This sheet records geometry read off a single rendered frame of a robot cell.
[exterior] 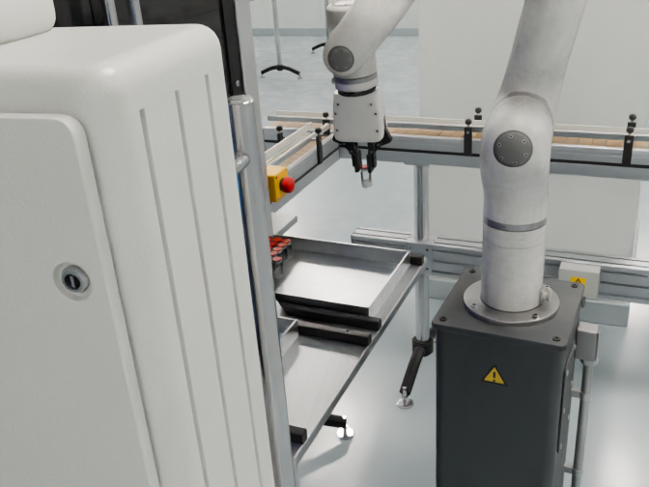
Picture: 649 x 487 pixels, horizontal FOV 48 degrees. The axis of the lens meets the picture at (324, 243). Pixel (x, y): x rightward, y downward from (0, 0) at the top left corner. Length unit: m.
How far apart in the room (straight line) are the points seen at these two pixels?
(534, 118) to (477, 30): 1.59
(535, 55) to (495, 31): 1.53
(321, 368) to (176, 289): 0.84
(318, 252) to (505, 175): 0.56
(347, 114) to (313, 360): 0.48
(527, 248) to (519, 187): 0.14
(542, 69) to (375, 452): 1.49
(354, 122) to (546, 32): 0.39
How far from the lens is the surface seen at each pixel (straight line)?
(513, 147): 1.28
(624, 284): 2.46
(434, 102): 2.96
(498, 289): 1.46
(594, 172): 2.29
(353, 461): 2.44
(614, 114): 2.87
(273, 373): 0.72
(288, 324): 1.39
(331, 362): 1.32
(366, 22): 1.29
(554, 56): 1.33
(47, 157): 0.43
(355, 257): 1.67
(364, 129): 1.44
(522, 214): 1.39
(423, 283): 2.60
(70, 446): 0.54
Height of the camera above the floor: 1.62
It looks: 25 degrees down
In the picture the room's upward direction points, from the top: 4 degrees counter-clockwise
